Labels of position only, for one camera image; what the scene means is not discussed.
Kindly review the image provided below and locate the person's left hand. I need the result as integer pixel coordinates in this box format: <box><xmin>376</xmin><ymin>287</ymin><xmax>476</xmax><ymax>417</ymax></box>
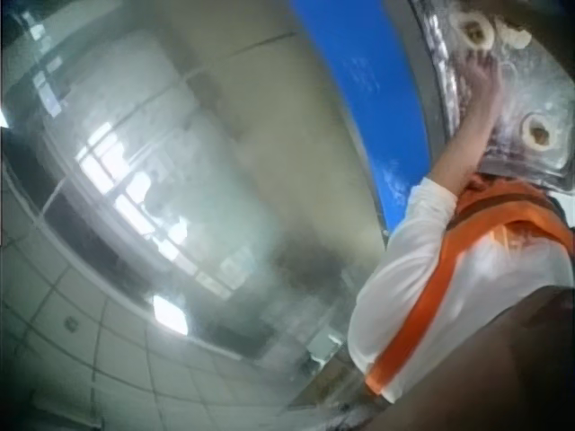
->
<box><xmin>458</xmin><ymin>48</ymin><xmax>505</xmax><ymax>119</ymax></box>

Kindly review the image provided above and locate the metal baking tray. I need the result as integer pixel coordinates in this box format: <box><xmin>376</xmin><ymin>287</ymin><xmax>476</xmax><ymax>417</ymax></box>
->
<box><xmin>407</xmin><ymin>0</ymin><xmax>575</xmax><ymax>191</ymax></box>

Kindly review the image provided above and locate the blue panel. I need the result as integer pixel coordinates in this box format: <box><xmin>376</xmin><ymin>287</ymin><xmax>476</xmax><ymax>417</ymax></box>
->
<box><xmin>287</xmin><ymin>0</ymin><xmax>433</xmax><ymax>233</ymax></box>

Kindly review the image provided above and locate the glass partition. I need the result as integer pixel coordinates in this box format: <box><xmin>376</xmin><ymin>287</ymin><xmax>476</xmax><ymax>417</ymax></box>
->
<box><xmin>0</xmin><ymin>0</ymin><xmax>388</xmax><ymax>405</ymax></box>

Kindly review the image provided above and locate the pale dough ring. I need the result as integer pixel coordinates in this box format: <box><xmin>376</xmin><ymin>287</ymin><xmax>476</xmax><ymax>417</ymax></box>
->
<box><xmin>517</xmin><ymin>111</ymin><xmax>566</xmax><ymax>153</ymax></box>
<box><xmin>452</xmin><ymin>7</ymin><xmax>496</xmax><ymax>49</ymax></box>
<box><xmin>492</xmin><ymin>16</ymin><xmax>533</xmax><ymax>51</ymax></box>

